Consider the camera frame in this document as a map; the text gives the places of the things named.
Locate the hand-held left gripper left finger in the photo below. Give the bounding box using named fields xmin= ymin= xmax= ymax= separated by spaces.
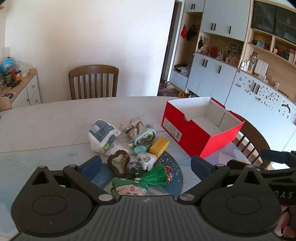
xmin=31 ymin=156 xmax=117 ymax=205

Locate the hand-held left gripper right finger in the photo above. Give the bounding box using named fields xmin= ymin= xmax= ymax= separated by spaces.
xmin=177 ymin=156 xmax=266 ymax=205

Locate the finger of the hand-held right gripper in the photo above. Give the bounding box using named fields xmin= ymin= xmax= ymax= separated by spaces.
xmin=260 ymin=149 xmax=296 ymax=168
xmin=227 ymin=160 xmax=296 ymax=179

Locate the red shoe box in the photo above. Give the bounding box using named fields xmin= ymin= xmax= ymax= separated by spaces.
xmin=161 ymin=97 xmax=245 ymax=158

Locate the white tissue packet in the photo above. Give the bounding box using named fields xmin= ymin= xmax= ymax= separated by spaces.
xmin=88 ymin=119 xmax=131 ymax=156

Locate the green-haired cartoon card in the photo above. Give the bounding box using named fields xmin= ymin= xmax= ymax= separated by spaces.
xmin=111 ymin=177 xmax=149 ymax=200

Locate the green tassel with red ornament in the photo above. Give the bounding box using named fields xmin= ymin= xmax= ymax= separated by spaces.
xmin=139 ymin=163 xmax=173 ymax=187

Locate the clear packet of black tea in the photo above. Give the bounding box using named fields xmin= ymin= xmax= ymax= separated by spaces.
xmin=126 ymin=159 xmax=148 ymax=179

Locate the yellow box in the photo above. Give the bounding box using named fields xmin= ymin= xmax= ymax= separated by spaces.
xmin=149 ymin=137 xmax=170 ymax=157

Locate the white figurine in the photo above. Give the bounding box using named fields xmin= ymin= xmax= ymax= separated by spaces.
xmin=136 ymin=152 xmax=158 ymax=171

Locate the silver foil packet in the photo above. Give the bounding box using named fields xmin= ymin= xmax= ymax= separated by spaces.
xmin=120 ymin=118 xmax=142 ymax=139

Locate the green correction tape dispenser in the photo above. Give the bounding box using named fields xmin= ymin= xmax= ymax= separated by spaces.
xmin=128 ymin=127 xmax=157 ymax=147

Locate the person's right hand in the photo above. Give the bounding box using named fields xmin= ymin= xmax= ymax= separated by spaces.
xmin=279 ymin=205 xmax=296 ymax=241

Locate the wooden round-back chair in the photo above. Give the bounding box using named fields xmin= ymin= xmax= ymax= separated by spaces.
xmin=232 ymin=120 xmax=271 ymax=171

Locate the patterned doormat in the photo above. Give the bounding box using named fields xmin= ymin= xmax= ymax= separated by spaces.
xmin=158 ymin=87 xmax=178 ymax=96

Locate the white canister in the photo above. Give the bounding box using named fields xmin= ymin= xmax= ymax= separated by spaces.
xmin=254 ymin=59 xmax=269 ymax=78

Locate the pale blue cabinet unit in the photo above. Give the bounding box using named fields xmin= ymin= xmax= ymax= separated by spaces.
xmin=170 ymin=0 xmax=296 ymax=149

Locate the glass jar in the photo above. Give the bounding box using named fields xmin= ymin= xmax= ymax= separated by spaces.
xmin=248 ymin=56 xmax=258 ymax=71

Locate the white sideboard with wooden top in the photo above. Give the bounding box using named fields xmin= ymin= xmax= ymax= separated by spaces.
xmin=0 ymin=68 xmax=42 ymax=109

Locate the wooden slat-back chair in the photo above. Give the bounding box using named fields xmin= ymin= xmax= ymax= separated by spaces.
xmin=68 ymin=65 xmax=119 ymax=100

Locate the clear plastic bag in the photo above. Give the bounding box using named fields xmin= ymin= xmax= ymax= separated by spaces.
xmin=14 ymin=59 xmax=31 ymax=75

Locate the blue globe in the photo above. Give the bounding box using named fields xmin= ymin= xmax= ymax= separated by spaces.
xmin=0 ymin=57 xmax=15 ymax=73

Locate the black hanging bag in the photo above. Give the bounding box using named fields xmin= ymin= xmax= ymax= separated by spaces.
xmin=186 ymin=24 xmax=198 ymax=42

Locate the wooden bead bracelet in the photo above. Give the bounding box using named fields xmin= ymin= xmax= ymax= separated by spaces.
xmin=107 ymin=150 xmax=130 ymax=178

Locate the dark brown door frame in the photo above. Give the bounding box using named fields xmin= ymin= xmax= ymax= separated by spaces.
xmin=157 ymin=0 xmax=183 ymax=96

